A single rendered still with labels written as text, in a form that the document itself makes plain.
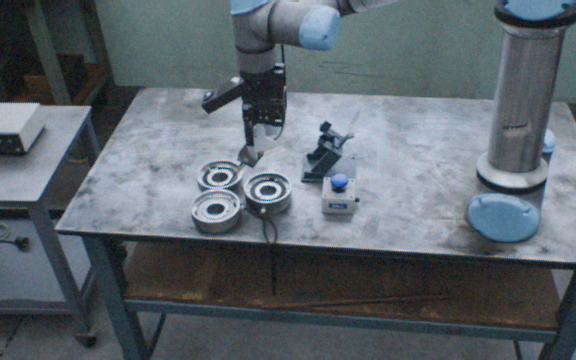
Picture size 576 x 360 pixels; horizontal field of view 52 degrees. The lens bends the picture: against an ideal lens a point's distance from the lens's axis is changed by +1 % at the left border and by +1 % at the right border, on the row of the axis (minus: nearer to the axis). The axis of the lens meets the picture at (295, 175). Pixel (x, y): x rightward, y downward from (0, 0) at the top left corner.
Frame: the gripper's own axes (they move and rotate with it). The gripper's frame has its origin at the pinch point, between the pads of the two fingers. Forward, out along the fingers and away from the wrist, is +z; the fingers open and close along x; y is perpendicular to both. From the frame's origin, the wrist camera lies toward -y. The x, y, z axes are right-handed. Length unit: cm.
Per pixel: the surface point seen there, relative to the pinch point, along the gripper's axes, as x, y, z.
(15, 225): 44, -99, 71
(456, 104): 42, 49, 13
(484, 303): -6, 54, 38
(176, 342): 14, -35, 93
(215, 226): -13.2, -6.6, 10.3
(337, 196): -3.8, 18.2, 8.7
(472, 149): 22, 51, 13
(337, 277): -0.7, 18.6, 38.2
